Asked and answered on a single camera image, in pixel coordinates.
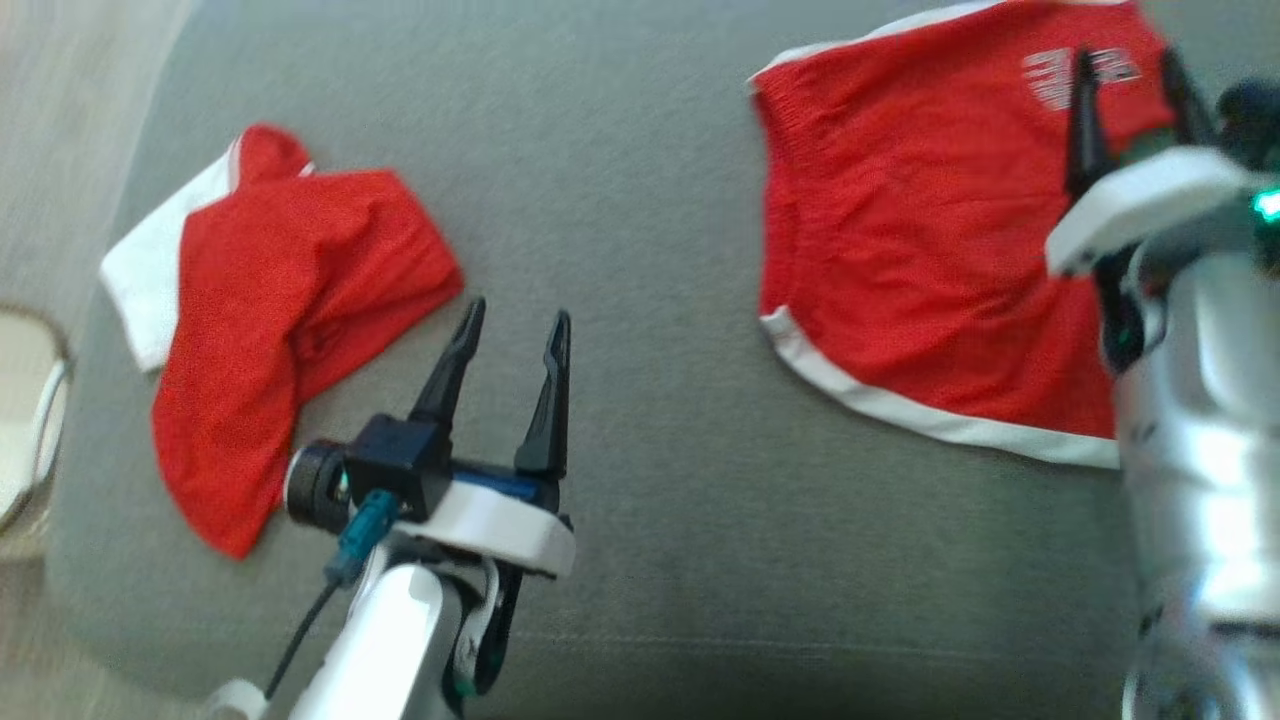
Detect red jersey with white sleeves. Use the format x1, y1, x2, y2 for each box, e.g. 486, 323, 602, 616
100, 124, 465, 559

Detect left camera cable blue plug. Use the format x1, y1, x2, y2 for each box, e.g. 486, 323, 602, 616
263, 488, 403, 703

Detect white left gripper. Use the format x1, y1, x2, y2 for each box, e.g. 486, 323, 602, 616
393, 297, 578, 581

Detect red shorts with white trim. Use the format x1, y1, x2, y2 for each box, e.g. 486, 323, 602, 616
748, 0, 1177, 470

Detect cream woven laundry basket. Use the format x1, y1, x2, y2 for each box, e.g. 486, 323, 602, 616
0, 303, 74, 561

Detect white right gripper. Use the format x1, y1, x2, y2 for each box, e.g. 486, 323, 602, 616
1044, 47, 1273, 278

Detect large grey sofa seat cushion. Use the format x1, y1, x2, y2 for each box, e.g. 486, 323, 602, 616
45, 0, 1280, 706

